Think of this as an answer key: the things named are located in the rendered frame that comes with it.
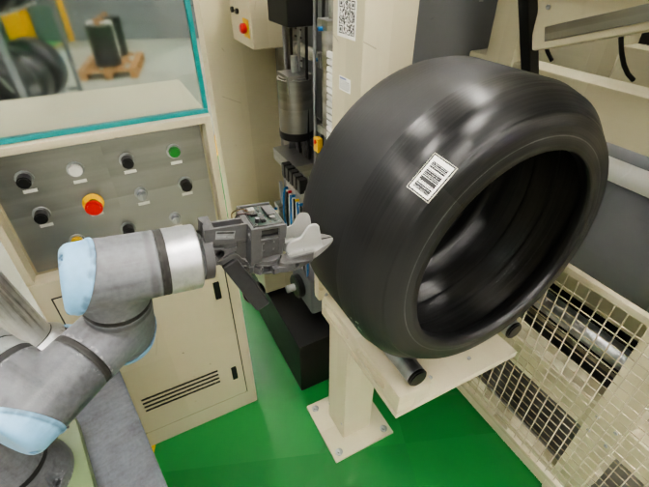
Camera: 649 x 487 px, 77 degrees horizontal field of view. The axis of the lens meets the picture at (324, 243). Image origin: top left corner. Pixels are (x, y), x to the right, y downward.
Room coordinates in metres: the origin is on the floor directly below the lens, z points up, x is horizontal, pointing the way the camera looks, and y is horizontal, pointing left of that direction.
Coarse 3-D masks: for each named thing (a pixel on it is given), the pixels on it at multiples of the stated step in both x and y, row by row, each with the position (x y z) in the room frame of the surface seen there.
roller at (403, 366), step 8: (384, 352) 0.59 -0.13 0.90; (392, 360) 0.57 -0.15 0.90; (400, 360) 0.56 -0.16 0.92; (408, 360) 0.55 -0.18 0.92; (416, 360) 0.56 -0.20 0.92; (400, 368) 0.54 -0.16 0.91; (408, 368) 0.54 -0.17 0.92; (416, 368) 0.53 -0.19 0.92; (408, 376) 0.52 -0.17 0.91; (416, 376) 0.52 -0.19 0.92; (424, 376) 0.53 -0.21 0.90; (416, 384) 0.52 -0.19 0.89
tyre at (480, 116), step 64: (448, 64) 0.73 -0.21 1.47; (384, 128) 0.62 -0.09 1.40; (448, 128) 0.56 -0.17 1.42; (512, 128) 0.56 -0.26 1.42; (576, 128) 0.61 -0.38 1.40; (320, 192) 0.63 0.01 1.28; (384, 192) 0.52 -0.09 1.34; (448, 192) 0.50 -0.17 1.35; (512, 192) 0.89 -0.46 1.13; (576, 192) 0.76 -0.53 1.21; (320, 256) 0.59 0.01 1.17; (384, 256) 0.48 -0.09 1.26; (448, 256) 0.86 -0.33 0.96; (512, 256) 0.79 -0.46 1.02; (384, 320) 0.47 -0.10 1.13; (448, 320) 0.68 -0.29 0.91; (512, 320) 0.62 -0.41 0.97
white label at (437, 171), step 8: (432, 160) 0.52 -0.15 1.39; (440, 160) 0.52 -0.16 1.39; (424, 168) 0.52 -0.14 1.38; (432, 168) 0.51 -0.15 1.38; (440, 168) 0.51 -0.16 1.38; (448, 168) 0.50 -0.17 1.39; (456, 168) 0.50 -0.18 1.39; (416, 176) 0.51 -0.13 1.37; (424, 176) 0.51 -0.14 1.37; (432, 176) 0.51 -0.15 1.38; (440, 176) 0.50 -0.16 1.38; (448, 176) 0.50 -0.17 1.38; (416, 184) 0.51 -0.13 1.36; (424, 184) 0.50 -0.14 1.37; (432, 184) 0.50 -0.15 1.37; (440, 184) 0.49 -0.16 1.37; (416, 192) 0.50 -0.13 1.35; (424, 192) 0.49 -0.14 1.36; (432, 192) 0.49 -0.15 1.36; (424, 200) 0.49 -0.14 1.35
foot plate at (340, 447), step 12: (312, 408) 1.01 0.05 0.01; (324, 408) 1.01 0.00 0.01; (372, 408) 1.01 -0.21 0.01; (324, 420) 0.95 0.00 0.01; (372, 420) 0.95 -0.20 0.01; (384, 420) 0.95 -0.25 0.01; (324, 432) 0.90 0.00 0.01; (336, 432) 0.90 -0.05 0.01; (360, 432) 0.90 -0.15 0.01; (372, 432) 0.90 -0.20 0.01; (384, 432) 0.90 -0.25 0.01; (336, 444) 0.85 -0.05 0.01; (348, 444) 0.85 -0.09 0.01; (360, 444) 0.85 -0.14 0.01; (336, 456) 0.80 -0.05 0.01; (348, 456) 0.81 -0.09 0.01
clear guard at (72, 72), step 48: (0, 0) 0.92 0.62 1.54; (48, 0) 0.95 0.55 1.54; (96, 0) 0.99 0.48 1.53; (144, 0) 1.04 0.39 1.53; (0, 48) 0.90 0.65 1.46; (48, 48) 0.94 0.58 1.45; (96, 48) 0.98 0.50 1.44; (144, 48) 1.02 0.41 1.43; (192, 48) 1.07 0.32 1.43; (0, 96) 0.88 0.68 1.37; (48, 96) 0.92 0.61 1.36; (96, 96) 0.97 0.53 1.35; (144, 96) 1.01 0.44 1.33; (192, 96) 1.06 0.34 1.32; (0, 144) 0.86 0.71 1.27
